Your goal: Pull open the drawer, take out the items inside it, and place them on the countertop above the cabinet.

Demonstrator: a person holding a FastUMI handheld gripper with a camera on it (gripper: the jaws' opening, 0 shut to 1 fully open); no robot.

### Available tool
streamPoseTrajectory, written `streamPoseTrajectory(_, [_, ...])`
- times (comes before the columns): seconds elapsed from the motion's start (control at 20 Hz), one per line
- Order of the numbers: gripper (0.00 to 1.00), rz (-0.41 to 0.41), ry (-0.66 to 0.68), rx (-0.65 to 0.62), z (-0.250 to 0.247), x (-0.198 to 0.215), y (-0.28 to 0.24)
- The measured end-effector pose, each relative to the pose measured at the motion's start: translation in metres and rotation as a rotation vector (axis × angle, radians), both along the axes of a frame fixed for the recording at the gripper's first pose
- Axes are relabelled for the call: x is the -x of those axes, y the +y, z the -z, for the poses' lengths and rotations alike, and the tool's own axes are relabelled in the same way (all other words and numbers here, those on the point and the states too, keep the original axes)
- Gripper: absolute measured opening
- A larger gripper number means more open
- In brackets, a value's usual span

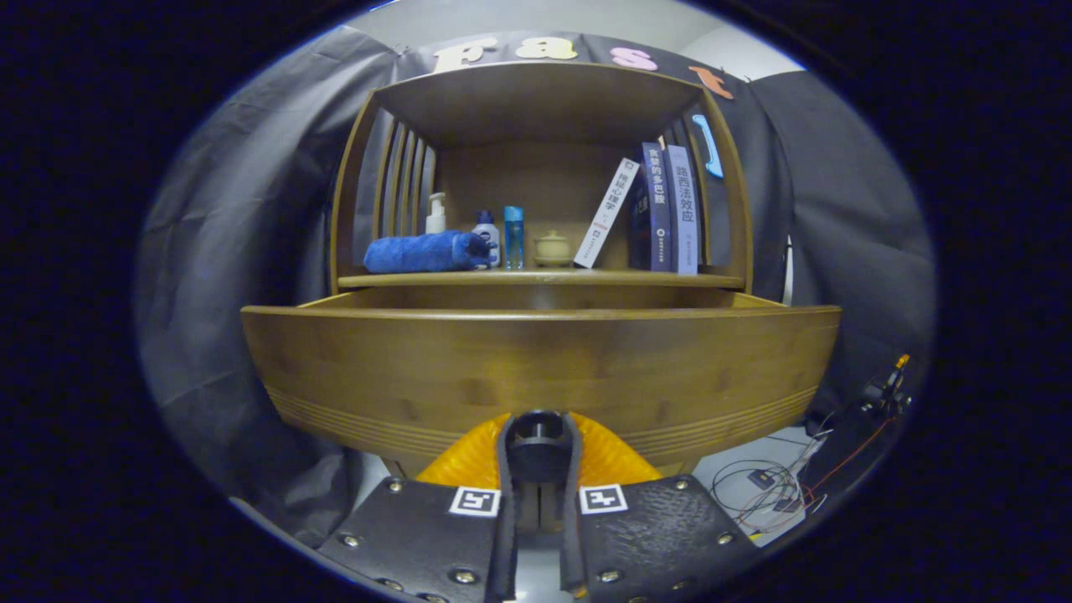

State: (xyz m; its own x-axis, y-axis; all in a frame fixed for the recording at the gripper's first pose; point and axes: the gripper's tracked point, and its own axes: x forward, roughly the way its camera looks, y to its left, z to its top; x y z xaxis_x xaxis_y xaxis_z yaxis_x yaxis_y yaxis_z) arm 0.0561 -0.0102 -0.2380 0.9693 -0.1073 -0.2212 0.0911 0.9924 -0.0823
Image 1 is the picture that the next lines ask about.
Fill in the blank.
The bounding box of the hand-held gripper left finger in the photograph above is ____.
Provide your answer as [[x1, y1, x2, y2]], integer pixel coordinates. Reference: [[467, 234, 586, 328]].
[[317, 412, 524, 603]]

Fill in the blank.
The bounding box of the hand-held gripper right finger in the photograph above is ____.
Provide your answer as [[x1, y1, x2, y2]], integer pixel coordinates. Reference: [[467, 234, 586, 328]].
[[557, 410, 763, 603]]

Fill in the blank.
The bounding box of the black drawer knob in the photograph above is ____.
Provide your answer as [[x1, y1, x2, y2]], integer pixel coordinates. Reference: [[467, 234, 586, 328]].
[[507, 410, 575, 482]]

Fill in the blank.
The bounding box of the wooden countertop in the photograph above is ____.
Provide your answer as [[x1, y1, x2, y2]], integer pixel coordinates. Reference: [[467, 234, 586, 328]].
[[338, 266, 746, 290]]

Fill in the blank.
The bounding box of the wooden cabinet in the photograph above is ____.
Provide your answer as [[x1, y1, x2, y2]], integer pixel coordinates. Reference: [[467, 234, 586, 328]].
[[329, 60, 755, 480]]

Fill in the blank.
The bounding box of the black device with orange tip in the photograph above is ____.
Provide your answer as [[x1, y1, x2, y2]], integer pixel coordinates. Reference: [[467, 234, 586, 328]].
[[800, 353, 912, 503]]

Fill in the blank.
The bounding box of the blue rolled towel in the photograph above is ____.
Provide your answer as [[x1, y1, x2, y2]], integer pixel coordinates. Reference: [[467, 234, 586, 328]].
[[363, 230, 495, 275]]

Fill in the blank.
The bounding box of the beige lidded teacup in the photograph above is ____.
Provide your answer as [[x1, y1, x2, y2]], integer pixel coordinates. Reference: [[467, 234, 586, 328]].
[[533, 229, 574, 269]]

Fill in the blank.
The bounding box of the clear blue bottle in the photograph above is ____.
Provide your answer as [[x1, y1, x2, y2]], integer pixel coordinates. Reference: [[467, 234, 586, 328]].
[[503, 206, 525, 271]]

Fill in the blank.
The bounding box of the white bottle with blue cap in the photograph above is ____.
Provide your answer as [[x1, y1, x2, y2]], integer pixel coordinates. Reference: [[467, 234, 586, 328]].
[[472, 209, 501, 267]]

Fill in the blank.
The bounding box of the white book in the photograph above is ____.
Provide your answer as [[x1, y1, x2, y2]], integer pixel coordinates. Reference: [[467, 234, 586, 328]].
[[573, 157, 641, 270]]

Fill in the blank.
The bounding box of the pale purple book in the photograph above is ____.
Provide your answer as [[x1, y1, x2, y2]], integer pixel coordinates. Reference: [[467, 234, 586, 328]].
[[666, 145, 700, 276]]

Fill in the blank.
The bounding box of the dark blue book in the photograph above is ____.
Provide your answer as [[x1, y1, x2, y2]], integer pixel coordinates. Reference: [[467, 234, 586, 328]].
[[628, 142, 673, 273]]

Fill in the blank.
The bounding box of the tangle of thin cables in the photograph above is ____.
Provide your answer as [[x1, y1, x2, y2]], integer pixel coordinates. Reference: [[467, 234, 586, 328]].
[[710, 410, 838, 533]]

